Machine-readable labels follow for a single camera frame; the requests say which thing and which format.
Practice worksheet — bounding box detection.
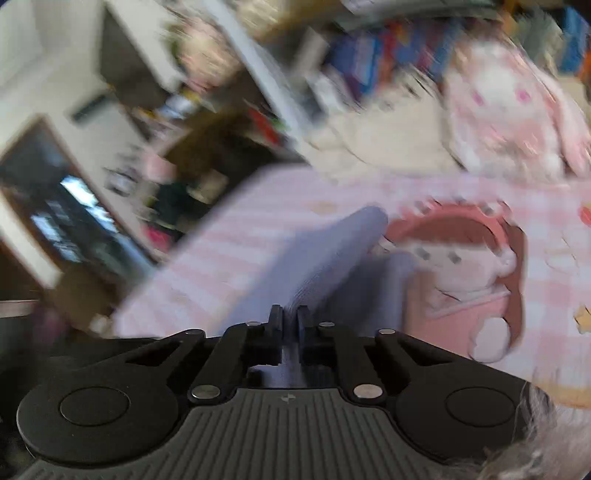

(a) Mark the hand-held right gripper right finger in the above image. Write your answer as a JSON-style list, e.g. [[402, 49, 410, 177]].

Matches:
[[297, 305, 495, 404]]

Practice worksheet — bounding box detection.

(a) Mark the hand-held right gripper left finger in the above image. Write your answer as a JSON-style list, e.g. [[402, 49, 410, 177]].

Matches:
[[81, 305, 284, 404]]

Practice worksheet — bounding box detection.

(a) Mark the purple and brown sweater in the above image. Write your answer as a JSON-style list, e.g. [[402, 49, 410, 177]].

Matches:
[[226, 205, 421, 388]]

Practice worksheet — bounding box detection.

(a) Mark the olive green cloth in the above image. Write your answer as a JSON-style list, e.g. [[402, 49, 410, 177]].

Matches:
[[161, 108, 296, 185]]

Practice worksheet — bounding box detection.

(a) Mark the cream printed cloth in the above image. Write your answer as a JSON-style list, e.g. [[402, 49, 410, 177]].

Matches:
[[302, 88, 462, 181]]

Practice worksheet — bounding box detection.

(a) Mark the fluffy grey sleeve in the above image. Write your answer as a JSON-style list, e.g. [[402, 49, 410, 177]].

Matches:
[[471, 383, 591, 480]]

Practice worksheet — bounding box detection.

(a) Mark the white bookshelf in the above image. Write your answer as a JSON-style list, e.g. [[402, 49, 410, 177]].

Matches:
[[102, 0, 591, 162]]

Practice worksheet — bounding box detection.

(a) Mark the row of colourful books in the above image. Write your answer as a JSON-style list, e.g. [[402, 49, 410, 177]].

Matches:
[[318, 18, 591, 102]]

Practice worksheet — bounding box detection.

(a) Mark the white bunny plush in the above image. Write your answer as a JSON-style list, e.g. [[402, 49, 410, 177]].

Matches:
[[441, 39, 591, 183]]

